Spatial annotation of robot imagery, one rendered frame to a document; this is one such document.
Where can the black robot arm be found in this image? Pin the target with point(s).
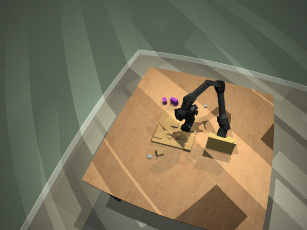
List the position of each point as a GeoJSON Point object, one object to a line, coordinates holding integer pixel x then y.
{"type": "Point", "coordinates": [188, 109]}

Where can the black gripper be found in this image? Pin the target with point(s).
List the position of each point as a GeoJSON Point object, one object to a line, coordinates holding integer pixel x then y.
{"type": "Point", "coordinates": [190, 120]}

